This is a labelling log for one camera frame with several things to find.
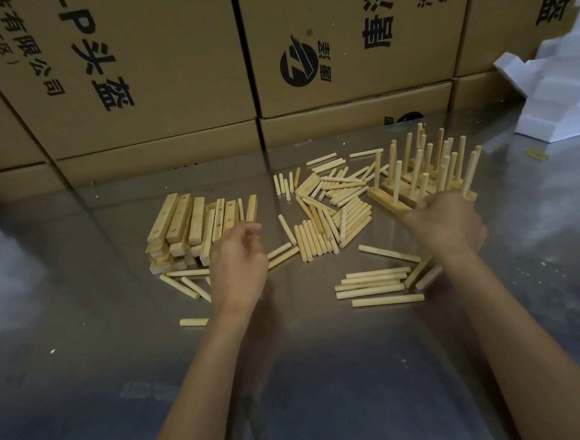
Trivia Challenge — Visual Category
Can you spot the person's right hand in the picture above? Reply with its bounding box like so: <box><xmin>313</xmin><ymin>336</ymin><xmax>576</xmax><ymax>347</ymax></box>
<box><xmin>399</xmin><ymin>189</ymin><xmax>490</xmax><ymax>265</ymax></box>

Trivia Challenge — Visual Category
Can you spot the person's left hand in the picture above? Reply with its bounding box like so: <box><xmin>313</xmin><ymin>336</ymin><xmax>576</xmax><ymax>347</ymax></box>
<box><xmin>204</xmin><ymin>220</ymin><xmax>273</xmax><ymax>315</ymax></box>

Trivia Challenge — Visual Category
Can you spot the pile of drilled wooden bars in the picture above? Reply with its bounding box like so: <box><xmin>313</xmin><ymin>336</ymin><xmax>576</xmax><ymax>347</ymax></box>
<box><xmin>142</xmin><ymin>187</ymin><xmax>264</xmax><ymax>277</ymax></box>

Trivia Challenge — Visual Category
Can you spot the pile of wooden dowels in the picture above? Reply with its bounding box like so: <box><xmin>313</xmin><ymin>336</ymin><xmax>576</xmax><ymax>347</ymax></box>
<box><xmin>151</xmin><ymin>143</ymin><xmax>446</xmax><ymax>329</ymax></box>

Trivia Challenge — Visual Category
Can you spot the person's right forearm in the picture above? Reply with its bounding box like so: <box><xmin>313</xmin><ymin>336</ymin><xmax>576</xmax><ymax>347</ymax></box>
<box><xmin>440</xmin><ymin>241</ymin><xmax>580</xmax><ymax>440</ymax></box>

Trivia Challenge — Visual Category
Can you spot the person's left forearm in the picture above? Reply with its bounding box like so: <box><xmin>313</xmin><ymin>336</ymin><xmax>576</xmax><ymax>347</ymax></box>
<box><xmin>135</xmin><ymin>303</ymin><xmax>274</xmax><ymax>440</ymax></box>

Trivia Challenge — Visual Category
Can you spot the stack of white foam blocks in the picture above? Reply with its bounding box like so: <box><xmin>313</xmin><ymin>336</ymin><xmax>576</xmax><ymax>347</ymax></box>
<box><xmin>488</xmin><ymin>0</ymin><xmax>580</xmax><ymax>146</ymax></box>

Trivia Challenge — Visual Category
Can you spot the clear tape patch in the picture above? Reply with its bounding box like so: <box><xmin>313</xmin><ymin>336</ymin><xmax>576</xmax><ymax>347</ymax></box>
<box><xmin>120</xmin><ymin>379</ymin><xmax>179</xmax><ymax>401</ymax></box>

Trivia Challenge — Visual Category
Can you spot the shiny metal table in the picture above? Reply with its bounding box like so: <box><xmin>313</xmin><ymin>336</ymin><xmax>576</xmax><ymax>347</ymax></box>
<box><xmin>0</xmin><ymin>103</ymin><xmax>580</xmax><ymax>440</ymax></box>

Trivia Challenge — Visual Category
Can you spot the stack of brown cardboard boxes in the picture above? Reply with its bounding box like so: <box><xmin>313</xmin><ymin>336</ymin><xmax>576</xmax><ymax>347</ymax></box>
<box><xmin>0</xmin><ymin>0</ymin><xmax>580</xmax><ymax>204</ymax></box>

